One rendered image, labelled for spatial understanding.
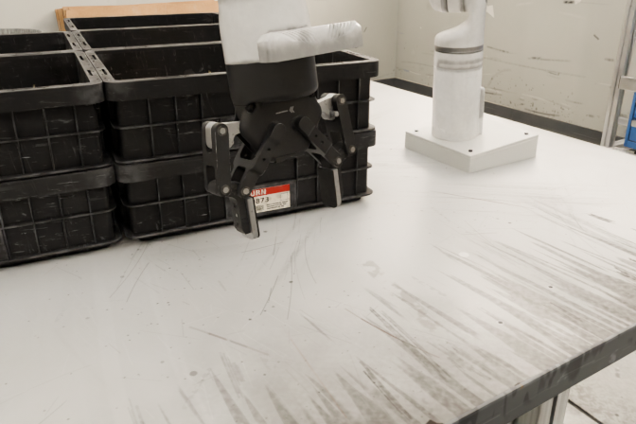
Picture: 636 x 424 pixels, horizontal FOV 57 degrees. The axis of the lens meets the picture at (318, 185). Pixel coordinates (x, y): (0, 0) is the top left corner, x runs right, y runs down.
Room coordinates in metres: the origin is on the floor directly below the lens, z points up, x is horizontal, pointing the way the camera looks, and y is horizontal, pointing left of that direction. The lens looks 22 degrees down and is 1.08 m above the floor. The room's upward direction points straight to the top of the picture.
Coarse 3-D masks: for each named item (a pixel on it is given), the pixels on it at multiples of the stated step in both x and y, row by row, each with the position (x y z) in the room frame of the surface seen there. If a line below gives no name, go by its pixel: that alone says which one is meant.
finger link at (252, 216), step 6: (246, 198) 0.45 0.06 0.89; (252, 198) 0.45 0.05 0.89; (246, 204) 0.45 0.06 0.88; (252, 204) 0.45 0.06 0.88; (252, 210) 0.45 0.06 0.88; (252, 216) 0.44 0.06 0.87; (252, 222) 0.44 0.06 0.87; (252, 228) 0.44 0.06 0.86; (258, 228) 0.45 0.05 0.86; (246, 234) 0.45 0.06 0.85; (252, 234) 0.44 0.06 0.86; (258, 234) 0.45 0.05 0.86
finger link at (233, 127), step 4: (208, 124) 0.45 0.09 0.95; (212, 124) 0.45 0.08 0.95; (228, 124) 0.45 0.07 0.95; (232, 124) 0.46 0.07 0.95; (236, 124) 0.46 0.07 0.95; (208, 128) 0.45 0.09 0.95; (228, 128) 0.45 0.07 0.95; (232, 128) 0.45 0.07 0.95; (236, 128) 0.46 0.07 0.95; (208, 132) 0.44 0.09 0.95; (228, 132) 0.45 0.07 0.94; (232, 132) 0.45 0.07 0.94; (236, 132) 0.46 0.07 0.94; (208, 136) 0.44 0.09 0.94; (232, 136) 0.45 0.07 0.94; (208, 140) 0.44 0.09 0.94; (232, 140) 0.44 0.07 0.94; (208, 144) 0.44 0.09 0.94; (232, 144) 0.44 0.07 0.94
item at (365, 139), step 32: (160, 160) 0.74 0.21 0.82; (192, 160) 0.75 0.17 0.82; (288, 160) 0.83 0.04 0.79; (352, 160) 0.87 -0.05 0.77; (128, 192) 0.73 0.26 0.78; (160, 192) 0.74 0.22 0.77; (192, 192) 0.76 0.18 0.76; (320, 192) 0.85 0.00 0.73; (352, 192) 0.87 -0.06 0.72; (128, 224) 0.76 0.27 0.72; (160, 224) 0.74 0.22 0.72; (192, 224) 0.76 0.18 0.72; (224, 224) 0.79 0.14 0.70
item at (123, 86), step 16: (112, 48) 1.00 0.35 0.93; (128, 48) 1.00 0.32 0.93; (144, 48) 1.01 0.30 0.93; (160, 48) 1.02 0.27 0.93; (176, 48) 1.03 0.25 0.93; (96, 64) 0.84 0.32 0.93; (320, 64) 0.84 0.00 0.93; (336, 64) 0.85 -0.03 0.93; (352, 64) 0.86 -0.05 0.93; (368, 64) 0.87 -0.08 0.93; (112, 80) 0.73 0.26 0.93; (128, 80) 0.73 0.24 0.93; (144, 80) 0.73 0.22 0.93; (160, 80) 0.74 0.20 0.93; (176, 80) 0.75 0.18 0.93; (192, 80) 0.76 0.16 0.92; (208, 80) 0.77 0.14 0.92; (224, 80) 0.78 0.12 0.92; (320, 80) 0.84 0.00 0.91; (112, 96) 0.72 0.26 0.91; (128, 96) 0.72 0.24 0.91; (144, 96) 0.73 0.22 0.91; (160, 96) 0.74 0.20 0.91; (176, 96) 0.75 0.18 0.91
